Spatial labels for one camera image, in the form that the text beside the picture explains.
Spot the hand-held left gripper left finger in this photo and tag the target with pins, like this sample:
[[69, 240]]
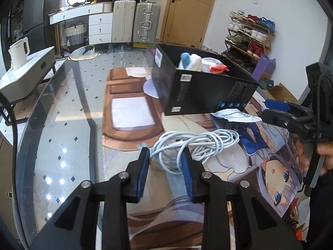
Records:
[[141, 172]]

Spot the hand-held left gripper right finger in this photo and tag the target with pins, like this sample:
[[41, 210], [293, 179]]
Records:
[[187, 174]]

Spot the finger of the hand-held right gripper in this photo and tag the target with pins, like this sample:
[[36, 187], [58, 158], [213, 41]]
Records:
[[277, 105], [275, 117]]

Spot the white paper slip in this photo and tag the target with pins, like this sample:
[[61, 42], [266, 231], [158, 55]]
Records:
[[234, 114]]

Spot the red and white packet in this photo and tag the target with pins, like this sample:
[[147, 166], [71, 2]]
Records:
[[216, 66]]

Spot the black cardboard box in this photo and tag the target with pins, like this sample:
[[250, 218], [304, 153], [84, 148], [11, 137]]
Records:
[[203, 93]]

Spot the person's right forearm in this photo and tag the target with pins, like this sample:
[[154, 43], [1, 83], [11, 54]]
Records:
[[321, 213]]

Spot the white and blue soft bundle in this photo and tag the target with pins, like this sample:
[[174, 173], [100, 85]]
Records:
[[192, 62]]

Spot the person's right hand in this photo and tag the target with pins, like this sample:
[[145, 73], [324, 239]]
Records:
[[325, 156]]

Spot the brown cardboard carton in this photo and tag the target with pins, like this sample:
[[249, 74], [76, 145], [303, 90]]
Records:
[[281, 92]]

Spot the purple paper bag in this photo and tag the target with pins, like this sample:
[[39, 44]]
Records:
[[264, 67]]

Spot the printed anime desk mat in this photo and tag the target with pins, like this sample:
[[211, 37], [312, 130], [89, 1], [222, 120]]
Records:
[[156, 226]]

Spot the wooden shoe rack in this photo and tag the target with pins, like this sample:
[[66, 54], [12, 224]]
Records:
[[271, 40]]

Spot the rows of racked shoes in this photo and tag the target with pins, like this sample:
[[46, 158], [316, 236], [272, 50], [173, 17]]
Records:
[[247, 31]]

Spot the wooden door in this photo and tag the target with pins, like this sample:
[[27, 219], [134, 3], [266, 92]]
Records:
[[187, 18]]

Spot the white drawer unit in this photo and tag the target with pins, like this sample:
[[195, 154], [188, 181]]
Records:
[[101, 28]]

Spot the silver suitcase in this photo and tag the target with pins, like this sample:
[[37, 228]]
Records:
[[145, 22]]

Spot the wicker laundry basket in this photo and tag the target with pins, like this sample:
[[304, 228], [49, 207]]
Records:
[[75, 35]]

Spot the beige suitcase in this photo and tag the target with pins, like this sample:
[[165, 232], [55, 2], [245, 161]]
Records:
[[124, 20]]

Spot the grey-white side table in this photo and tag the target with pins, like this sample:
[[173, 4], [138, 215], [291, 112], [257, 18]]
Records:
[[28, 70]]

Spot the white electric kettle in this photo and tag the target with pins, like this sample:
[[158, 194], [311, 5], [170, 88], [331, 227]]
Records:
[[19, 54]]

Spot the white desk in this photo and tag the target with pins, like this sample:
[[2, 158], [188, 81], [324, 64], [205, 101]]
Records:
[[78, 11]]

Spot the black refrigerator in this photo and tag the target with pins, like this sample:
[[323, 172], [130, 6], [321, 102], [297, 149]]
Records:
[[39, 10]]

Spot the black glass cabinet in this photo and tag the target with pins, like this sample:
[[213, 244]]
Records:
[[10, 28]]

